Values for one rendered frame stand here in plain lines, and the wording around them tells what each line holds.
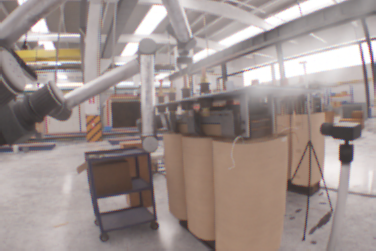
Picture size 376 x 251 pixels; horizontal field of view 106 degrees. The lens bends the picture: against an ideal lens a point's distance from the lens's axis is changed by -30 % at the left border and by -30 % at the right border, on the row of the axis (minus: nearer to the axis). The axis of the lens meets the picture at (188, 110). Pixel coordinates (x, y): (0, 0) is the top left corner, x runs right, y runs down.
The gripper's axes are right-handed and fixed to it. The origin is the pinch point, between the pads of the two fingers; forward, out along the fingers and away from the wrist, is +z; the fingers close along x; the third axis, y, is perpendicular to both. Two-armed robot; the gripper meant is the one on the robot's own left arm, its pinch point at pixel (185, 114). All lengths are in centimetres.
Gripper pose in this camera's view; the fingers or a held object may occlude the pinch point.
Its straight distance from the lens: 159.4
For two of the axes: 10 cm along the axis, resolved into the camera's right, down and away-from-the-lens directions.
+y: -2.6, -9.6, -0.1
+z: 9.5, -2.6, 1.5
